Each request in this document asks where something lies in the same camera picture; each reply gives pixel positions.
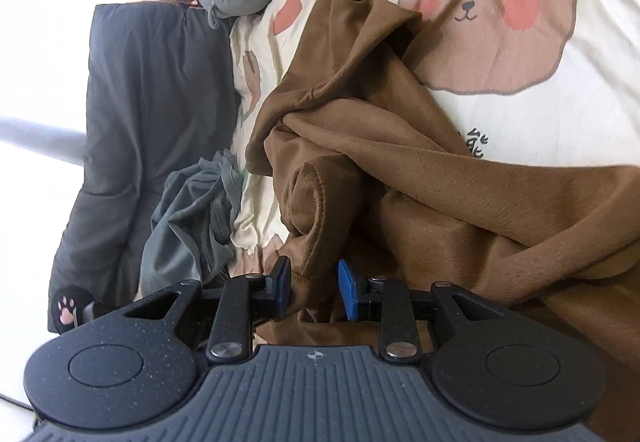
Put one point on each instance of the grey-green garment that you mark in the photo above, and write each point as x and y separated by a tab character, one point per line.
190	222

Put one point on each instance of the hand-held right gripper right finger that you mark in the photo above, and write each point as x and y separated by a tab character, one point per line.
347	289

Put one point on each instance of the dark grey pillow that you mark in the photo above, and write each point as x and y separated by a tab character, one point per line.
140	121

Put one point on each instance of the brown printed t-shirt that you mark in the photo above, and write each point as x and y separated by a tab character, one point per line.
450	222

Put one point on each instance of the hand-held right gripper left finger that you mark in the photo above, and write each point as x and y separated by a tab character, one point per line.
282	284

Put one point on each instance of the cream bear print bed sheet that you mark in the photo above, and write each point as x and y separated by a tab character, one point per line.
575	96

